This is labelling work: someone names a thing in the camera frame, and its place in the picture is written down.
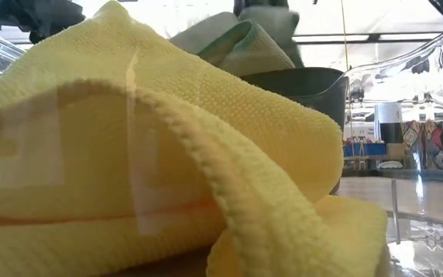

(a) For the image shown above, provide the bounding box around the brown cardboard box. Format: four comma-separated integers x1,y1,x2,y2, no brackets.
385,142,406,161

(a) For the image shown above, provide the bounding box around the light green microfiber towel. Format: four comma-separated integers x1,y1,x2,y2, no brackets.
168,5,306,77

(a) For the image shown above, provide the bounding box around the thin hanging rod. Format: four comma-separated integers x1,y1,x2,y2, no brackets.
340,0,351,72

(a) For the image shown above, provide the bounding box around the blue storage bin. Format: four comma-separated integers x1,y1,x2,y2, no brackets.
343,142,387,157

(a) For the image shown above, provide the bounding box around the dark teal plastic basket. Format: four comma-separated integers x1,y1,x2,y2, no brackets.
240,67,350,195

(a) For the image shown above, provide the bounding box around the colourful patterned cloth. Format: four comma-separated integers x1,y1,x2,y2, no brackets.
401,119,443,170

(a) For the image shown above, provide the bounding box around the long ceiling light fixture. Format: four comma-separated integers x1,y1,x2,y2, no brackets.
292,32,443,43

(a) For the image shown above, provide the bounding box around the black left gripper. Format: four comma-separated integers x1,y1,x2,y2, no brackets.
28,0,87,45

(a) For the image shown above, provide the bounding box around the yellow microfiber towel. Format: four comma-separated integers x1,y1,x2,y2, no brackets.
0,0,345,277
205,194,391,277

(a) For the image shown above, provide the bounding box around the white and black pillar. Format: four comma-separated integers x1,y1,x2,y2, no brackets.
374,102,404,144

